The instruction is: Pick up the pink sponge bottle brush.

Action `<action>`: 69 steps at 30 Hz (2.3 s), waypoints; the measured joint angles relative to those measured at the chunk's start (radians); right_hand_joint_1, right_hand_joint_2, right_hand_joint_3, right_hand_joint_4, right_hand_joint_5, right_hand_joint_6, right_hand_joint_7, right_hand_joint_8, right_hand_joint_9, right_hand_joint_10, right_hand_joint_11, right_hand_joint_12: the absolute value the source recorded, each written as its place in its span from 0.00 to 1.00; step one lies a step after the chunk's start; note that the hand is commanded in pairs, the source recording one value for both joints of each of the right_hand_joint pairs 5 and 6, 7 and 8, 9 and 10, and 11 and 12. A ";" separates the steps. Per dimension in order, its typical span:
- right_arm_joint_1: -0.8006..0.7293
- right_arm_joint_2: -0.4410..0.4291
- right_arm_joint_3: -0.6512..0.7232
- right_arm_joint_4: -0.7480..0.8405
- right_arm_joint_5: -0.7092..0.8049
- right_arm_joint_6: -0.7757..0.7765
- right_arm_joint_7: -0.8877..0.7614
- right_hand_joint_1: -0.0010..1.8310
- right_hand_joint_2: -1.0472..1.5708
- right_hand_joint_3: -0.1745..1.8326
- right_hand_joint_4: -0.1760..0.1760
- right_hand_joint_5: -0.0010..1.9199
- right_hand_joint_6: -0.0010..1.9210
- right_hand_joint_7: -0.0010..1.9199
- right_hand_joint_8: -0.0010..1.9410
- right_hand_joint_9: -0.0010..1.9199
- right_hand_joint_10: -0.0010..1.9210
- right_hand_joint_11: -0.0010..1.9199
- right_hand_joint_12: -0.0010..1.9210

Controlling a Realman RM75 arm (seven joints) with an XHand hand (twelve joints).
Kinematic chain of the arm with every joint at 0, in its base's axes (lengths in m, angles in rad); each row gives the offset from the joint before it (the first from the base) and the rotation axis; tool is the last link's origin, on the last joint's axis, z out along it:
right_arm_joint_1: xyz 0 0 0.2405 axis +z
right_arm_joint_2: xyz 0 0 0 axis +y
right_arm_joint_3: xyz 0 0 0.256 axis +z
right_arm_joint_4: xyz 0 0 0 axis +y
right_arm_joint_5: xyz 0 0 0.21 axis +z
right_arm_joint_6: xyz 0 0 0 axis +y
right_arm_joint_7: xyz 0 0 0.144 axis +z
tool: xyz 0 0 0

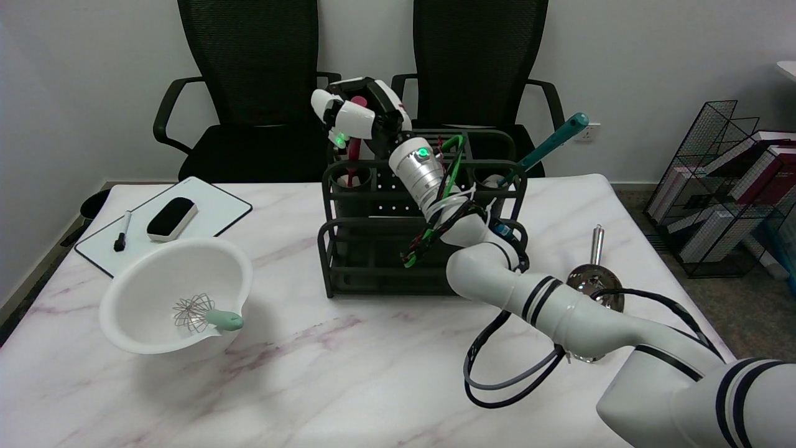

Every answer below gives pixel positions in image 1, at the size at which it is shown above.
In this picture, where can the white black cover book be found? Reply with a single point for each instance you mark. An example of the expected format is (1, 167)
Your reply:
(746, 152)

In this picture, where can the black whiteboard marker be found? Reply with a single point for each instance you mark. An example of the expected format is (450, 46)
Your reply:
(122, 233)

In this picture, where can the small white whiteboard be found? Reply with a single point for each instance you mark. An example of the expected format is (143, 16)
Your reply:
(214, 208)

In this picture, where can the dark maroon book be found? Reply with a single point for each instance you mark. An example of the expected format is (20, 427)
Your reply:
(771, 180)

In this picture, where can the pink sponge bottle brush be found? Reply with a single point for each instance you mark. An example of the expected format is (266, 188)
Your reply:
(353, 162)

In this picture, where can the shiny steel scoop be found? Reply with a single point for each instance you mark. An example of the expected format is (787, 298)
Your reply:
(587, 277)

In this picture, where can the white desk corner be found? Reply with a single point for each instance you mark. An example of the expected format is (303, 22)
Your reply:
(788, 68)

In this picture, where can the teal sponge bottle brush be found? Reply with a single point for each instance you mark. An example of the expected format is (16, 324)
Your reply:
(547, 144)

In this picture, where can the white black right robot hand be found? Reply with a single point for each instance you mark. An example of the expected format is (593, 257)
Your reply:
(357, 118)

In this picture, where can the dark green metal dish rack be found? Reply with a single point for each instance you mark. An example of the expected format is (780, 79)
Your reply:
(367, 255)

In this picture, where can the black mesh office chair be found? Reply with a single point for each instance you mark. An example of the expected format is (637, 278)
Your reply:
(255, 62)
(479, 62)

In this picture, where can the white wall power outlet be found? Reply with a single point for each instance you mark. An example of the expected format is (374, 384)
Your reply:
(587, 132)

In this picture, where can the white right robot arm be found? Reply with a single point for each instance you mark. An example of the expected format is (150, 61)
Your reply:
(578, 317)

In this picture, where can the white plastic mixing bowl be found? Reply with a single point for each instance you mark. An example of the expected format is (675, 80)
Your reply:
(149, 292)

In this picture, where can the black white whiteboard eraser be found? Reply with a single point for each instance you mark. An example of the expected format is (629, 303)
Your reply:
(173, 218)

